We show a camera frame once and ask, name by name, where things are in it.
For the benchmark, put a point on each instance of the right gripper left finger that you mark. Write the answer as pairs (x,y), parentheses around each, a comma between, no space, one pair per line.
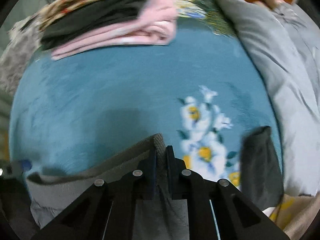
(105,210)

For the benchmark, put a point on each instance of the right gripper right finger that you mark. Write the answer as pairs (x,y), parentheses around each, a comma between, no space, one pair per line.
(217,210)

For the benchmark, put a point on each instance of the grey fleece sweatshirt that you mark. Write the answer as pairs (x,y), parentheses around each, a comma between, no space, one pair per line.
(160,218)

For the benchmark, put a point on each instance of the dark grey white garment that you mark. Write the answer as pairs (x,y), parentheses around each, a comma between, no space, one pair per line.
(261,180)

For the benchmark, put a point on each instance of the beige printed sweatshirt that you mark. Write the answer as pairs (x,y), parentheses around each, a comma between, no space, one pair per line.
(294,215)

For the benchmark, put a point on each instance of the teal floral bed blanket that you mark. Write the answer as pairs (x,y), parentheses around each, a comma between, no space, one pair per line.
(201,92)

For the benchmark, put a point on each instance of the grey patterned fabric pile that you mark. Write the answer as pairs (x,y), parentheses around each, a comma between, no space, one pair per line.
(24,41)

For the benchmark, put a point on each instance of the light blue floral quilt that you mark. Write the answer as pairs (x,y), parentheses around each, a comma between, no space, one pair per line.
(284,46)

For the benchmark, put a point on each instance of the pink folded garment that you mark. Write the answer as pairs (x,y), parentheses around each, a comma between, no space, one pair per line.
(156,25)

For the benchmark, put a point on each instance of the black folded garment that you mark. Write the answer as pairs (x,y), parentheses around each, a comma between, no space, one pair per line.
(95,15)

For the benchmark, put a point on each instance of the pink pillow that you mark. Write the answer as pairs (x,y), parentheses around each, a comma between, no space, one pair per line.
(269,4)

